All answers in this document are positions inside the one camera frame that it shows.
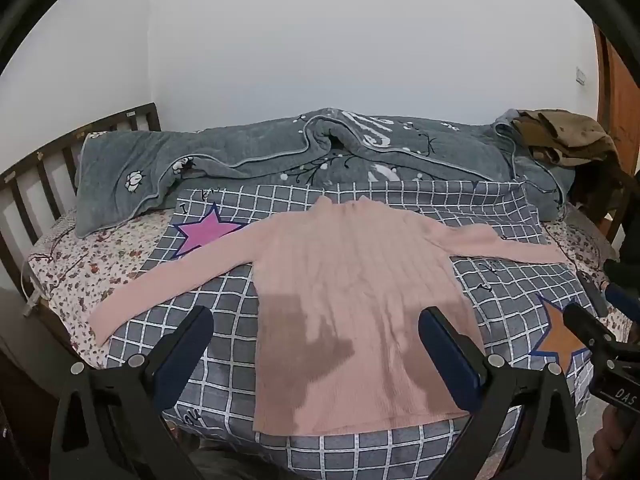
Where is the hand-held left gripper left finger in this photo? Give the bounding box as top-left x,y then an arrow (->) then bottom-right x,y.
49,305 -> 216,480

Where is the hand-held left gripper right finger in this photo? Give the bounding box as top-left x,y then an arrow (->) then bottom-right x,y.
417,307 -> 583,480

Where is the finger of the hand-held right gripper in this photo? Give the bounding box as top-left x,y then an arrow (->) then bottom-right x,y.
562,302 -> 621,362
576,269 -> 640,320

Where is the pink knitted sweater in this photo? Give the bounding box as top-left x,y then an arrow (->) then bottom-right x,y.
89,196 -> 568,436

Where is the brown clothes pile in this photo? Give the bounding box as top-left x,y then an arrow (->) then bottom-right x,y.
510,109 -> 621,168

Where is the person's right hand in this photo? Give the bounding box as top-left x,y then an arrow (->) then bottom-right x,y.
587,404 -> 632,480

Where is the grey checked star blanket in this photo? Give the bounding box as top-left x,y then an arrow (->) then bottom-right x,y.
102,182 -> 608,480

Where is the dark wooden chair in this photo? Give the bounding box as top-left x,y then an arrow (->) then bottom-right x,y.
570,160 -> 635,246

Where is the floral bed sheet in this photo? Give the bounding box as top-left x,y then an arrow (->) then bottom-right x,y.
27,205 -> 640,368

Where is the wooden door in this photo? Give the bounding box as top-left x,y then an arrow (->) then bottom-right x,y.
592,20 -> 640,171

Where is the grey fleece quilt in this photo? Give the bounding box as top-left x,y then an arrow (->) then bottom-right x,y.
75,107 -> 576,238

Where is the dark wooden headboard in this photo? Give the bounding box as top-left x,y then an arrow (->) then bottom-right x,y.
0,102 -> 162,291

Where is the white cable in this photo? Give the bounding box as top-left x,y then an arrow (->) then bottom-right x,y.
20,259 -> 42,317

